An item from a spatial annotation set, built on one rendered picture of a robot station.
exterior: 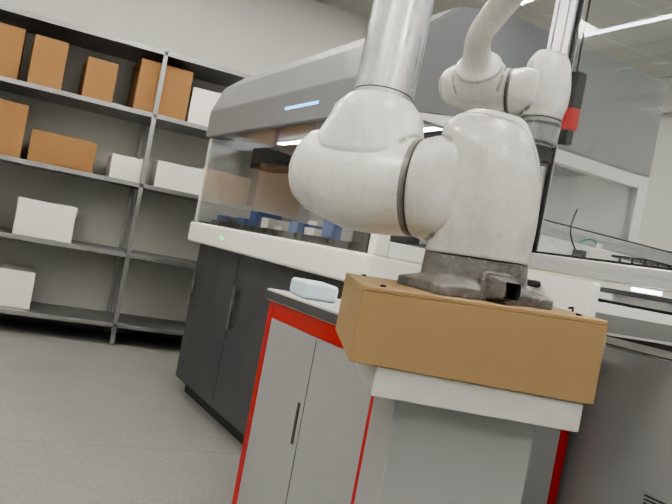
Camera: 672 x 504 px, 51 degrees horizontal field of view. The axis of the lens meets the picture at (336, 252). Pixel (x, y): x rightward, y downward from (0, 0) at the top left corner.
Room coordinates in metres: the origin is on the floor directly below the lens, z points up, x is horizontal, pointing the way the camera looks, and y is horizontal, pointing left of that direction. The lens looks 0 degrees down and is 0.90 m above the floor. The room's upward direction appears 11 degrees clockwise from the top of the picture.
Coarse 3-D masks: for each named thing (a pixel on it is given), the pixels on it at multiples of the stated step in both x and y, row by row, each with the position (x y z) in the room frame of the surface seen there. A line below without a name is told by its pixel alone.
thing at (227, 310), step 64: (320, 64) 2.79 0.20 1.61; (448, 64) 2.25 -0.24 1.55; (512, 64) 2.38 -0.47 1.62; (256, 128) 3.17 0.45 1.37; (256, 256) 2.94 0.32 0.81; (320, 256) 2.45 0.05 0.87; (384, 256) 2.21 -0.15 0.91; (192, 320) 3.71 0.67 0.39; (256, 320) 3.00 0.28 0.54; (192, 384) 3.55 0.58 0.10
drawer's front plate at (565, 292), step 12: (528, 276) 1.46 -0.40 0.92; (540, 276) 1.43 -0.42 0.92; (552, 276) 1.40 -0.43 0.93; (528, 288) 1.45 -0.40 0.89; (540, 288) 1.43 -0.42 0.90; (552, 288) 1.40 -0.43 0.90; (564, 288) 1.37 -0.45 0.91; (576, 288) 1.35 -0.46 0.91; (588, 288) 1.32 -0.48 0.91; (564, 300) 1.37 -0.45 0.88; (576, 300) 1.34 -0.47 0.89; (588, 300) 1.32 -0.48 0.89; (576, 312) 1.34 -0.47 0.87; (588, 312) 1.31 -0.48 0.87
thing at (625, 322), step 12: (600, 312) 1.35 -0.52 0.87; (612, 312) 1.37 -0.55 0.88; (624, 312) 1.38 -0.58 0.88; (636, 312) 1.40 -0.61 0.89; (648, 312) 1.42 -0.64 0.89; (612, 324) 1.37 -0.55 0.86; (624, 324) 1.38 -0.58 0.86; (636, 324) 1.40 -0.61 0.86; (648, 324) 1.42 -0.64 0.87; (660, 324) 1.44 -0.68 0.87; (624, 336) 1.39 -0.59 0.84; (636, 336) 1.40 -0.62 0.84; (648, 336) 1.42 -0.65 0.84; (660, 336) 1.44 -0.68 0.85
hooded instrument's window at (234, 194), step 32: (288, 128) 2.90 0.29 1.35; (320, 128) 2.64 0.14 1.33; (224, 160) 3.52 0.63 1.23; (256, 160) 3.14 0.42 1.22; (288, 160) 2.84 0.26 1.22; (224, 192) 3.44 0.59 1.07; (256, 192) 3.08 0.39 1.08; (288, 192) 2.79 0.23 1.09; (224, 224) 3.36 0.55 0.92; (256, 224) 3.02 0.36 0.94; (288, 224) 2.74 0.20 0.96; (320, 224) 2.51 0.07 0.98
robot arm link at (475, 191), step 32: (448, 128) 1.03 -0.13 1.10; (480, 128) 1.00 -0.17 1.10; (512, 128) 1.00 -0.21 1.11; (416, 160) 1.03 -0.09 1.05; (448, 160) 1.01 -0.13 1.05; (480, 160) 0.98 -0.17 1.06; (512, 160) 0.98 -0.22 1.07; (416, 192) 1.02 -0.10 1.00; (448, 192) 1.00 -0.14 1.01; (480, 192) 0.98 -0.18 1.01; (512, 192) 0.98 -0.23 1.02; (416, 224) 1.04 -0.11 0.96; (448, 224) 1.00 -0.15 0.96; (480, 224) 0.98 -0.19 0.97; (512, 224) 0.98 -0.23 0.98; (480, 256) 0.98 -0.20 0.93; (512, 256) 0.99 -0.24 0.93
